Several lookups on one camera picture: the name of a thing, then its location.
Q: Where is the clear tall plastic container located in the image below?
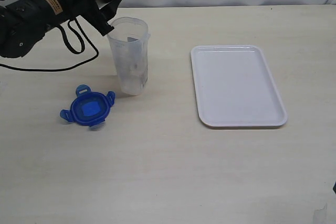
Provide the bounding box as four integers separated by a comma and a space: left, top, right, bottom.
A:
107, 17, 150, 95

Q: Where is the blue plastic lid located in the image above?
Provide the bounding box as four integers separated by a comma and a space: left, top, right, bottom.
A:
60, 84, 116, 131

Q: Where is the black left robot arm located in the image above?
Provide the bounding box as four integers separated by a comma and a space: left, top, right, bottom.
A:
1, 0, 122, 58

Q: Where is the white rectangular plastic tray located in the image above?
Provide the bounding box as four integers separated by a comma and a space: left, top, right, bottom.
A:
190, 45, 288, 129

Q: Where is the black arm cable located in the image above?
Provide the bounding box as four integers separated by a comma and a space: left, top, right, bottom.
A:
0, 17, 100, 72

